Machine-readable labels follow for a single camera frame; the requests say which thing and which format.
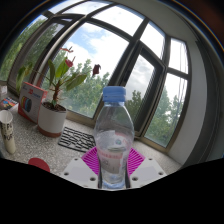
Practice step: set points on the clear blue-capped water bottle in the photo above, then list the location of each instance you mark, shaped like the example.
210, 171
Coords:
113, 133

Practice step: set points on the red and white printed box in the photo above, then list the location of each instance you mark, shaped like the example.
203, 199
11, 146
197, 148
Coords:
31, 103

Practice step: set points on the dark-framed bay window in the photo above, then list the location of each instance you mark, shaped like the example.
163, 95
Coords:
138, 43

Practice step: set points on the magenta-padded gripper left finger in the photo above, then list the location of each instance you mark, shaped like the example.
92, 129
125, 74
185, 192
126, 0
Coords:
78, 170

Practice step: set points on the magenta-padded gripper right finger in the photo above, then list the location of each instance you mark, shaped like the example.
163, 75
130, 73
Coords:
146, 170

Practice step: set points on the potted red-flowered plant white pot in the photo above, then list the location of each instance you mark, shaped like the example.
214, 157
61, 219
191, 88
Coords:
50, 120

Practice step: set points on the black patterned openwork trivet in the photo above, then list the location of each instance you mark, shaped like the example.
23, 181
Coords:
76, 139

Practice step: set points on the flat round red coaster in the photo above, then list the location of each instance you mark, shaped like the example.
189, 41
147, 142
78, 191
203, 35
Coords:
39, 164

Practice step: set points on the colourful flat book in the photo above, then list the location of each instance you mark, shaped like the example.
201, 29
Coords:
7, 103

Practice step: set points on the white paper cup black print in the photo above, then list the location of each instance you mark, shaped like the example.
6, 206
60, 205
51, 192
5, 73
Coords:
7, 131

